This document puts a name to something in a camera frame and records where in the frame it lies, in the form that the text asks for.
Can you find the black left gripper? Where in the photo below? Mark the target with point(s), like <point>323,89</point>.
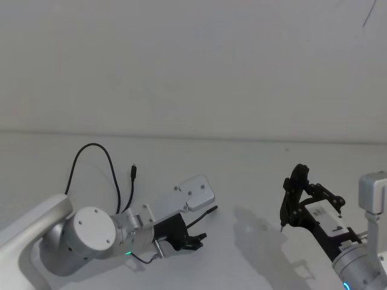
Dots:
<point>170,229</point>

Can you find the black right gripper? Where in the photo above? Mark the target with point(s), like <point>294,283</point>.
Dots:
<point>320,225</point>

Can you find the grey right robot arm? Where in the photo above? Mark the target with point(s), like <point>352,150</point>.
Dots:
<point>356,267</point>

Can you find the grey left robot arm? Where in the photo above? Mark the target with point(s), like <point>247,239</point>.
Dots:
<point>90,232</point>

